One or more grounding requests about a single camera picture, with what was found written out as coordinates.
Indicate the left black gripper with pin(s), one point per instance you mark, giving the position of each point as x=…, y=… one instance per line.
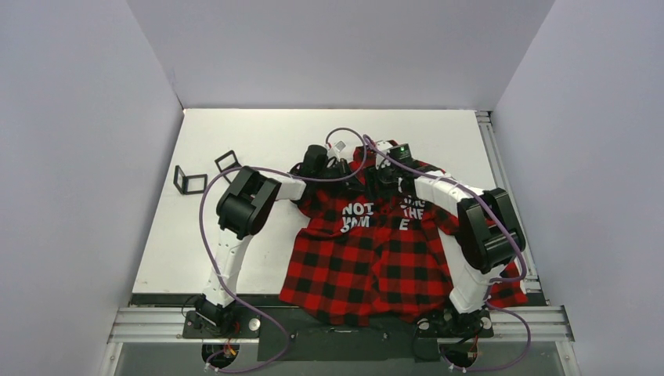
x=351, y=185

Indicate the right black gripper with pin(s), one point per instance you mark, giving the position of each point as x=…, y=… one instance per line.
x=387, y=173

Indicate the red black plaid shirt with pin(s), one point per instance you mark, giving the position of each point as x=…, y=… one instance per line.
x=359, y=257

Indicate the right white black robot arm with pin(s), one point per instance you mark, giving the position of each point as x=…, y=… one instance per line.
x=489, y=237

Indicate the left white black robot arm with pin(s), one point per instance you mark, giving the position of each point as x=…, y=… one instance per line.
x=243, y=210

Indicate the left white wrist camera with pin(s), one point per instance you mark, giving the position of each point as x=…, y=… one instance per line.
x=337, y=150

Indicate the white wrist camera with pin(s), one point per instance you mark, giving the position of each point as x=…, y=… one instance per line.
x=337, y=150
x=384, y=146

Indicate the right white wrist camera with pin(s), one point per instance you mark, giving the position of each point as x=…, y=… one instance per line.
x=384, y=146

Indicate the black frame stand right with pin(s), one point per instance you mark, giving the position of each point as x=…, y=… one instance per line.
x=227, y=161

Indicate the black frame stand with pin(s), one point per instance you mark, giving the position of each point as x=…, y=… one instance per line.
x=227, y=161
x=189, y=184

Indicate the black frame stand left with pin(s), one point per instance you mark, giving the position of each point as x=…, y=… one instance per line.
x=189, y=184

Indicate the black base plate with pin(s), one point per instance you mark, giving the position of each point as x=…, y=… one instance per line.
x=278, y=326

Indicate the aluminium front rail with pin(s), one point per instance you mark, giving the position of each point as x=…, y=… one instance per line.
x=167, y=325

